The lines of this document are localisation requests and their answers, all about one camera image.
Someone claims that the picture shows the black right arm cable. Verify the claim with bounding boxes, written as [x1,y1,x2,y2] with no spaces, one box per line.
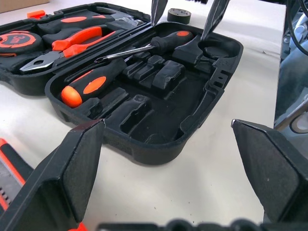
[286,0,308,48]

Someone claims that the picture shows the orange black tape measure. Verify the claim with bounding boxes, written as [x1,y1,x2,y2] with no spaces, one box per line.
[0,32,44,58]

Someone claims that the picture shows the brown cardboard box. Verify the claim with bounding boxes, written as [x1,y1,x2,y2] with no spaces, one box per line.
[0,0,50,14]

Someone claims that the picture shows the orange handled pliers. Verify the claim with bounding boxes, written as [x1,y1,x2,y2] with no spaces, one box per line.
[18,26,125,74]

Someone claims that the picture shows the orange black utility knife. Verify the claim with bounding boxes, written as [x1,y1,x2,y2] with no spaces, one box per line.
[0,138,88,231]

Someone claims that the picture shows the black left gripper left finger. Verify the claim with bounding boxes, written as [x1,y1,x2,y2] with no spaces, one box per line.
[0,119,106,231]

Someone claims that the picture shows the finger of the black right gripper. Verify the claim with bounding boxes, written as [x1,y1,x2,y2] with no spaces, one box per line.
[150,0,167,26]
[200,0,230,41]

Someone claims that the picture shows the black plastic tool case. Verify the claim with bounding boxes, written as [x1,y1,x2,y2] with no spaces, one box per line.
[0,2,244,166]

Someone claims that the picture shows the orange tipped black screwdriver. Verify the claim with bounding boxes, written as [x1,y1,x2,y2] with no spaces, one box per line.
[60,57,128,108]

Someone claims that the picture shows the black tool with orange grip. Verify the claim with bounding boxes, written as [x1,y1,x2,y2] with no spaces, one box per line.
[37,11,116,31]

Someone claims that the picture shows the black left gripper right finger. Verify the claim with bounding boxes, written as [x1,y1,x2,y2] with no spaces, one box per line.
[231,119,308,231]

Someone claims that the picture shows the black tape roll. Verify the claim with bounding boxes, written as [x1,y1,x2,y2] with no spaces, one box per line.
[167,7,192,25]

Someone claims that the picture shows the black handled Phillips screwdriver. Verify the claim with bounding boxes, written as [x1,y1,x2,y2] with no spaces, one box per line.
[94,30,194,64]

